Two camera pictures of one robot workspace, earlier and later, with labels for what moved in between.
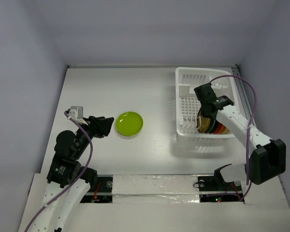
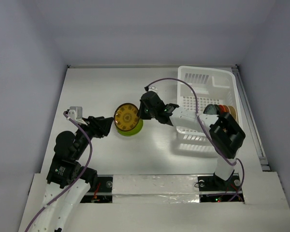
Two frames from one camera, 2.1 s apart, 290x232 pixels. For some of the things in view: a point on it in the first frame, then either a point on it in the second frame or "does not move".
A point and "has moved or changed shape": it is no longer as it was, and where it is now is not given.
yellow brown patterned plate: x=203 y=123 has moved or changed shape
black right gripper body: x=208 y=112 → x=148 y=105
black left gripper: x=100 y=125 does not move
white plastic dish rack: x=188 y=103 does not move
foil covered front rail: x=155 y=189 does not move
